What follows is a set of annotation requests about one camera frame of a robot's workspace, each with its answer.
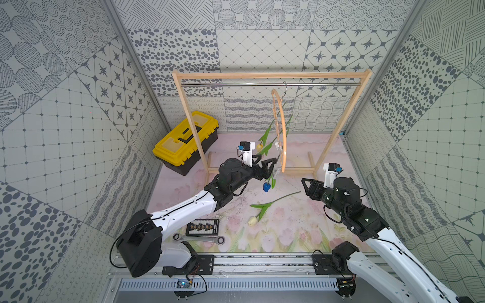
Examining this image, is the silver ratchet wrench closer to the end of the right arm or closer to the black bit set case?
the black bit set case

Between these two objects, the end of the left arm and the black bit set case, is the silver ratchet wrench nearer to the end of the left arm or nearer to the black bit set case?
the black bit set case

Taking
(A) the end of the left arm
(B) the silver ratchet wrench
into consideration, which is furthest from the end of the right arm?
(B) the silver ratchet wrench

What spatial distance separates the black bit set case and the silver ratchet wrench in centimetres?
1

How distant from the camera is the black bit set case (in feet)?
2.71

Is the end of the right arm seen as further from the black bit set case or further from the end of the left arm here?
the black bit set case

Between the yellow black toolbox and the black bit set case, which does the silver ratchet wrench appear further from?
the yellow black toolbox

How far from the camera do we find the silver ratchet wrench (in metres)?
0.81
